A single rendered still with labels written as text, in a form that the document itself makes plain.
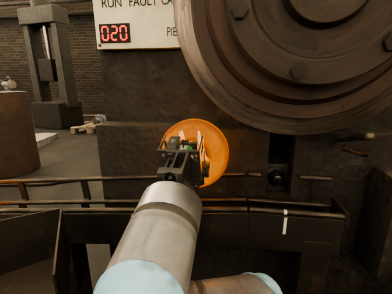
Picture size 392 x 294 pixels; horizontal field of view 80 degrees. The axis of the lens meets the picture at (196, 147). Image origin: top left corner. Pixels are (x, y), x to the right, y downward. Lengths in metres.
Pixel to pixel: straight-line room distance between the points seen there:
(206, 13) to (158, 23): 0.20
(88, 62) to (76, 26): 0.96
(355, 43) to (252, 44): 0.15
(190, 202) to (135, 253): 0.10
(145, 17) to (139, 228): 0.51
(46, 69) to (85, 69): 2.00
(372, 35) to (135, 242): 0.41
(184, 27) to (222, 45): 0.09
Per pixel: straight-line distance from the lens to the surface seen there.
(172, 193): 0.31
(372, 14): 0.44
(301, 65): 0.39
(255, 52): 0.39
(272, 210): 0.55
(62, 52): 5.75
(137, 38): 0.65
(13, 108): 3.04
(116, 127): 0.65
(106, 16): 0.70
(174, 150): 0.38
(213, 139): 0.51
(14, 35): 9.25
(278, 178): 0.64
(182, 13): 0.49
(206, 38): 0.46
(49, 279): 0.60
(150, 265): 0.25
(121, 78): 0.69
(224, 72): 0.45
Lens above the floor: 0.98
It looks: 15 degrees down
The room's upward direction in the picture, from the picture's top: straight up
